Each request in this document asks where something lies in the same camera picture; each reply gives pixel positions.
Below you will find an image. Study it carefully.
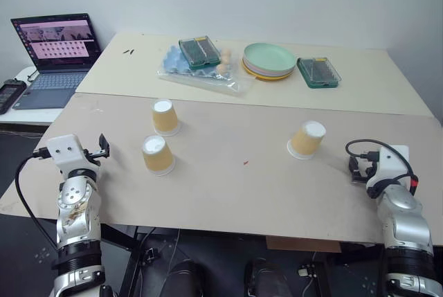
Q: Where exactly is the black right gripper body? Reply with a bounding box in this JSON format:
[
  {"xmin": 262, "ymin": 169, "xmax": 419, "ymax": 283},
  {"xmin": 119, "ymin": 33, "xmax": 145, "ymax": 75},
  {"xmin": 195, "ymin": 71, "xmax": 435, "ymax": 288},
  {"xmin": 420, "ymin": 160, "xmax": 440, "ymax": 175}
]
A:
[{"xmin": 358, "ymin": 151, "xmax": 381, "ymax": 181}]

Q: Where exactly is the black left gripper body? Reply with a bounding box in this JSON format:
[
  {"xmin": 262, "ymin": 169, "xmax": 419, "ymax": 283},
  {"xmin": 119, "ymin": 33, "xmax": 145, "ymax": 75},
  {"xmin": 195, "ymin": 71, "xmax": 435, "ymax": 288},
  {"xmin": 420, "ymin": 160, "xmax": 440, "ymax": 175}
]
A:
[{"xmin": 82, "ymin": 147, "xmax": 105, "ymax": 168}]

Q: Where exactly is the yellow paper cup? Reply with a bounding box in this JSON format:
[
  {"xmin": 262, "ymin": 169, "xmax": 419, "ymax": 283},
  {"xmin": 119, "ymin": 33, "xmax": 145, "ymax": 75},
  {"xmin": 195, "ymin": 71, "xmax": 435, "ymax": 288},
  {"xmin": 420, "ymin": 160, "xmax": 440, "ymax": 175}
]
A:
[
  {"xmin": 151, "ymin": 98, "xmax": 181, "ymax": 138},
  {"xmin": 141, "ymin": 135, "xmax": 176, "ymax": 177},
  {"xmin": 287, "ymin": 120, "xmax": 327, "ymax": 161}
]

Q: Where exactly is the white side table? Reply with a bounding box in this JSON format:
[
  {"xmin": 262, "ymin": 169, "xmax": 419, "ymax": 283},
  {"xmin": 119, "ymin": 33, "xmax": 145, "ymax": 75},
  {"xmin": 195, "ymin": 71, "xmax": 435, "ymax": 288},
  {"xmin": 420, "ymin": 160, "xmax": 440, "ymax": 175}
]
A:
[{"xmin": 0, "ymin": 64, "xmax": 64, "ymax": 127}]

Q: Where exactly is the dark blue open laptop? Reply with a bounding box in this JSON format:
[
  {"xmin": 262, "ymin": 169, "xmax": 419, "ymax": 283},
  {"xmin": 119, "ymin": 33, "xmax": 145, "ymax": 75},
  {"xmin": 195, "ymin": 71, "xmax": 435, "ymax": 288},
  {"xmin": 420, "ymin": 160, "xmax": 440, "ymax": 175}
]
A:
[{"xmin": 10, "ymin": 12, "xmax": 103, "ymax": 110}]

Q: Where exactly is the brown cardboard piece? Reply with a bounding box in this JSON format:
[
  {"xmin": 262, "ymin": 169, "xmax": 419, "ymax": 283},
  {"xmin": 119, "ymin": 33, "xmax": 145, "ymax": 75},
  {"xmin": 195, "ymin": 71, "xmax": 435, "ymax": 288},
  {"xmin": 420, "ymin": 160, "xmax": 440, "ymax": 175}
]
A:
[{"xmin": 265, "ymin": 236, "xmax": 342, "ymax": 253}]

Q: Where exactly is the green screwdriver bit box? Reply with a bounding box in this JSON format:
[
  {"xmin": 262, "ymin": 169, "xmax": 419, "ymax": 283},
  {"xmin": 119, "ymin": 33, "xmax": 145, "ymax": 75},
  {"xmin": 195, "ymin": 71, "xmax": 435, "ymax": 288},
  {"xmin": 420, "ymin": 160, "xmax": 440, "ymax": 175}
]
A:
[
  {"xmin": 296, "ymin": 56, "xmax": 343, "ymax": 90},
  {"xmin": 178, "ymin": 35, "xmax": 223, "ymax": 71}
]

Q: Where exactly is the black handheld device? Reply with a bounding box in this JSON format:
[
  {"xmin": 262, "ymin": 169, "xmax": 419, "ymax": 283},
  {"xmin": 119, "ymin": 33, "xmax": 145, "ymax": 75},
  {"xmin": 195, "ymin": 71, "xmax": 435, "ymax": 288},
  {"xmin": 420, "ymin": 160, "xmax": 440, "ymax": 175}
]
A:
[{"xmin": 0, "ymin": 78, "xmax": 28, "ymax": 116}]

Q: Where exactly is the yellow plate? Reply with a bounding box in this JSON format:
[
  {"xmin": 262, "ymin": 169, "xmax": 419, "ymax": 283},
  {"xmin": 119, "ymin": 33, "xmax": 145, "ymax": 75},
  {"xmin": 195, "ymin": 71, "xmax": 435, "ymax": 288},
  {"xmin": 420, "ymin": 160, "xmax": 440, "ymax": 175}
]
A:
[{"xmin": 241, "ymin": 61, "xmax": 296, "ymax": 82}]

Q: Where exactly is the pink plate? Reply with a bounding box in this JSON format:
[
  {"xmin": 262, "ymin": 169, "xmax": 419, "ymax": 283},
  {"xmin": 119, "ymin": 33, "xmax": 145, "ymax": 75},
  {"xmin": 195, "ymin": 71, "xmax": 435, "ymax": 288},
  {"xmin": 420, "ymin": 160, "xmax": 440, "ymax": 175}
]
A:
[{"xmin": 242, "ymin": 57, "xmax": 297, "ymax": 77}]

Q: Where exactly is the clear plastic bag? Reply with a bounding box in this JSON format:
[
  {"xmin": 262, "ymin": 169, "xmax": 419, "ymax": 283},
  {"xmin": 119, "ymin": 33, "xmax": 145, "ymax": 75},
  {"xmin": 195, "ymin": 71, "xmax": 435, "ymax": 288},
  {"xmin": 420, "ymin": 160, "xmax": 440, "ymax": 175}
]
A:
[{"xmin": 155, "ymin": 44, "xmax": 255, "ymax": 98}]

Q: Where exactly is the dark rounded shape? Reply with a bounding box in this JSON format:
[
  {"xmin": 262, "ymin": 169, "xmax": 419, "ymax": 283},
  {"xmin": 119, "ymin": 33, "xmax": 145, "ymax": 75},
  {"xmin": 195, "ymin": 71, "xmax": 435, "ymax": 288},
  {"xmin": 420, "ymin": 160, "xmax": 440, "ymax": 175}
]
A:
[
  {"xmin": 244, "ymin": 258, "xmax": 290, "ymax": 297},
  {"xmin": 161, "ymin": 259, "xmax": 210, "ymax": 297}
]

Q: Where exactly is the light green plate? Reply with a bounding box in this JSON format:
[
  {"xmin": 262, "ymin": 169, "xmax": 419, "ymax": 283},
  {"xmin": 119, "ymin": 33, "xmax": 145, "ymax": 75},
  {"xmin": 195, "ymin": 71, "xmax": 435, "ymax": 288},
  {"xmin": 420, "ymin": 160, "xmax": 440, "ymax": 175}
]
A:
[{"xmin": 243, "ymin": 42, "xmax": 298, "ymax": 71}]

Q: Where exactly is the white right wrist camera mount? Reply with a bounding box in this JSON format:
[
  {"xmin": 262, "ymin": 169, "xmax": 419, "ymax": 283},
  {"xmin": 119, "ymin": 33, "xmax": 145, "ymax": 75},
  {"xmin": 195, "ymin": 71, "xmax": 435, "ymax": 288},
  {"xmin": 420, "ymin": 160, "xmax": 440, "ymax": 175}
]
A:
[{"xmin": 365, "ymin": 144, "xmax": 411, "ymax": 190}]

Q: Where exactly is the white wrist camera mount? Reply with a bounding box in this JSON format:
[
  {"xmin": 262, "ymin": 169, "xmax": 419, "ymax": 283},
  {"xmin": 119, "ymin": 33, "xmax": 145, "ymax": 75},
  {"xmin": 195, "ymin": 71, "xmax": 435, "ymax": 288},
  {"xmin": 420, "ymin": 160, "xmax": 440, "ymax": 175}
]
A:
[
  {"xmin": 46, "ymin": 134, "xmax": 87, "ymax": 174},
  {"xmin": 365, "ymin": 144, "xmax": 411, "ymax": 190}
]

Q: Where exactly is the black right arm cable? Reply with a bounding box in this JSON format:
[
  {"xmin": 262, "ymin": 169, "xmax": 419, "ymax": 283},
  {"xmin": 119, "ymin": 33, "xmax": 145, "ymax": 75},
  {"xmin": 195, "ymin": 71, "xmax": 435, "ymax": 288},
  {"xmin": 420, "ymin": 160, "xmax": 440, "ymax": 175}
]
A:
[{"xmin": 345, "ymin": 139, "xmax": 419, "ymax": 195}]

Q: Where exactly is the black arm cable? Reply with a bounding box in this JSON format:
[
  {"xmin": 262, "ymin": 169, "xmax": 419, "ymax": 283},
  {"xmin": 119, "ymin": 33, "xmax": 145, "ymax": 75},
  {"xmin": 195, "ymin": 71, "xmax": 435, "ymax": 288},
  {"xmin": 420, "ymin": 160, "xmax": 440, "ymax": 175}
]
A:
[
  {"xmin": 345, "ymin": 139, "xmax": 419, "ymax": 195},
  {"xmin": 14, "ymin": 147, "xmax": 58, "ymax": 250}
]

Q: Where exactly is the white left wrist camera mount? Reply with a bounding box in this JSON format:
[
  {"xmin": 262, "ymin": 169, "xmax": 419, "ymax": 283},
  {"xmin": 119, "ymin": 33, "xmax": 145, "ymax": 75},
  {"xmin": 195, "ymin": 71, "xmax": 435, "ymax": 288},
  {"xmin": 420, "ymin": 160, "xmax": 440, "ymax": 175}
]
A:
[{"xmin": 46, "ymin": 134, "xmax": 87, "ymax": 174}]

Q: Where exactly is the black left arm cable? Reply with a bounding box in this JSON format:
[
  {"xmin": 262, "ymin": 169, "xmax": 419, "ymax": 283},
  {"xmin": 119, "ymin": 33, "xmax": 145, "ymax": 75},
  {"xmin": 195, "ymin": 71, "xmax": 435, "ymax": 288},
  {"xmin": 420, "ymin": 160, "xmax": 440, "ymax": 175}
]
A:
[{"xmin": 14, "ymin": 147, "xmax": 58, "ymax": 250}]

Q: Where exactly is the thin white cable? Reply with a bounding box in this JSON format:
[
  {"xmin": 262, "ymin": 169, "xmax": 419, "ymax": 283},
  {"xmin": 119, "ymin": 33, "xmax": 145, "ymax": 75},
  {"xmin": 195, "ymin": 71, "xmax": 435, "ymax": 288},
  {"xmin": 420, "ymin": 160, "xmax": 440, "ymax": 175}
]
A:
[{"xmin": 170, "ymin": 228, "xmax": 183, "ymax": 264}]

